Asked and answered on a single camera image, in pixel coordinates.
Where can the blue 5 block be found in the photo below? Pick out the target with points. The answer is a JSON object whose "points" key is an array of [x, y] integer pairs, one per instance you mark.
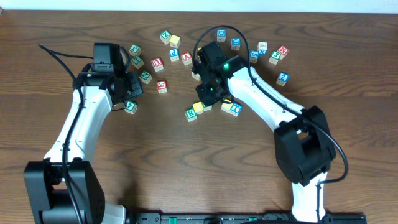
{"points": [[253, 56]]}

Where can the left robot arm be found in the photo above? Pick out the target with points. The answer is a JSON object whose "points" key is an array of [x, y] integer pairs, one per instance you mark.
{"points": [[63, 187]]}

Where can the green J block right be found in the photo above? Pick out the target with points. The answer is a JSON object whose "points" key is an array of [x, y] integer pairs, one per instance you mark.
{"points": [[274, 58]]}

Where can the green R block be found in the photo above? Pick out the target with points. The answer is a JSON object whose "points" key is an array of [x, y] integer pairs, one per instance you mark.
{"points": [[190, 114]]}

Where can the red A block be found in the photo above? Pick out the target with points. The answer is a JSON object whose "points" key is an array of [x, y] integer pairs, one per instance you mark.
{"points": [[186, 58]]}

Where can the blue D block right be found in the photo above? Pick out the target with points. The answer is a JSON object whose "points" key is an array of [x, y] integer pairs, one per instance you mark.
{"points": [[235, 43]]}

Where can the blue 2 block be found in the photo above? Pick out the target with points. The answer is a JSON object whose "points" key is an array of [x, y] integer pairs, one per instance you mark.
{"points": [[282, 79]]}

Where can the green J block left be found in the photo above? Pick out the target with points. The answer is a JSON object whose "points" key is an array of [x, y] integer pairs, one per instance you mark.
{"points": [[135, 50]]}

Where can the blue d block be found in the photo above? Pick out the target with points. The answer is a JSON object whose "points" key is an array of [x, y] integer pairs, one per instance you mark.
{"points": [[221, 35], [235, 43]]}

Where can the green Z block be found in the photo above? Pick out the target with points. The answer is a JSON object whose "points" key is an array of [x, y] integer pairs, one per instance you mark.
{"points": [[165, 37]]}

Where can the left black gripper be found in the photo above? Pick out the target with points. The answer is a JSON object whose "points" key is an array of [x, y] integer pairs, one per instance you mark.
{"points": [[133, 86]]}

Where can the red U block left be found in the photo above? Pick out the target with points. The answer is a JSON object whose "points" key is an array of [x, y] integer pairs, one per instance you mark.
{"points": [[157, 64]]}

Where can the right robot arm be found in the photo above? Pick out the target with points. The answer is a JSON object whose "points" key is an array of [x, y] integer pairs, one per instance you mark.
{"points": [[304, 148]]}

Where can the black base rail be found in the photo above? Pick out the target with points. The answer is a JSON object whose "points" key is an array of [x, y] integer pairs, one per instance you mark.
{"points": [[277, 218]]}

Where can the yellow block centre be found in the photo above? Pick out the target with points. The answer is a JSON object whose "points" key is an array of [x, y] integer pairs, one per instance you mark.
{"points": [[196, 76]]}

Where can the red E block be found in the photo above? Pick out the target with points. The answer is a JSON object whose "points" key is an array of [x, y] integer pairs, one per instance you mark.
{"points": [[162, 86]]}

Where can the green L block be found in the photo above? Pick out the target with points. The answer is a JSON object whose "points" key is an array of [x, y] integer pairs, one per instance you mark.
{"points": [[137, 62]]}

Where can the blue T block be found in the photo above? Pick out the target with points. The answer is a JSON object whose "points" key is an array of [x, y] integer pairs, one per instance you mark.
{"points": [[235, 109]]}

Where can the green 4 block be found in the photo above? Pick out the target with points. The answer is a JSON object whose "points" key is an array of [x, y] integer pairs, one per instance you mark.
{"points": [[130, 107]]}

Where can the red M block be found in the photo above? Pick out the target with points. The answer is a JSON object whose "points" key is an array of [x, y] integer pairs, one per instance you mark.
{"points": [[283, 51]]}

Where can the blue D block top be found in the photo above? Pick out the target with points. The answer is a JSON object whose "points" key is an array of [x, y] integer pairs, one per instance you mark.
{"points": [[221, 35]]}

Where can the blue P block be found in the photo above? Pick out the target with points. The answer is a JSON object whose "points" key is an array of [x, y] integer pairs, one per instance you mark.
{"points": [[174, 55]]}

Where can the blue X block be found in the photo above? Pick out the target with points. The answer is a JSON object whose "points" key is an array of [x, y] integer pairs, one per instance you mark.
{"points": [[262, 48]]}

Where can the green B block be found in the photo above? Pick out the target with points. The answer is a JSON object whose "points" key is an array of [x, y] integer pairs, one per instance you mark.
{"points": [[207, 108]]}

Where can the green j block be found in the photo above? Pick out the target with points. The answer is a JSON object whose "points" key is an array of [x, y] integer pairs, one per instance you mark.
{"points": [[135, 50], [274, 58]]}

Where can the yellow block top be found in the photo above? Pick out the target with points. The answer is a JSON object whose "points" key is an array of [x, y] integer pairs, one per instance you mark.
{"points": [[175, 41]]}

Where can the yellow O block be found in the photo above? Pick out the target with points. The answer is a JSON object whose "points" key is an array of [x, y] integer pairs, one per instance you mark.
{"points": [[226, 105], [198, 107]]}

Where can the green N block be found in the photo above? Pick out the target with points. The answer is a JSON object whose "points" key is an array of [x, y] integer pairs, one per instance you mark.
{"points": [[145, 77]]}

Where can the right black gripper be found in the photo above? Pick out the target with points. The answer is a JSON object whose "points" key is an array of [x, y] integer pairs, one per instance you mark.
{"points": [[206, 99]]}

